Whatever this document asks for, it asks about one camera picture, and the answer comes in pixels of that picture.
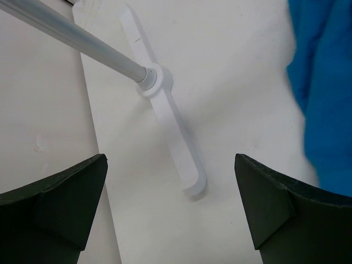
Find blue t shirt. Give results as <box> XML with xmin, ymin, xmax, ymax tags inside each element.
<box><xmin>287</xmin><ymin>1</ymin><xmax>351</xmax><ymax>196</ymax></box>

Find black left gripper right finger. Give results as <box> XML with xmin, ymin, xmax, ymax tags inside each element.
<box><xmin>234</xmin><ymin>154</ymin><xmax>351</xmax><ymax>263</ymax></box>

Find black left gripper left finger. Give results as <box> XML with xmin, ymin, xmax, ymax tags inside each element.
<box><xmin>1</xmin><ymin>154</ymin><xmax>108</xmax><ymax>263</ymax></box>

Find silver clothes rack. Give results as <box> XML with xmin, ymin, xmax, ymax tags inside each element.
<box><xmin>1</xmin><ymin>1</ymin><xmax>207</xmax><ymax>199</ymax></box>

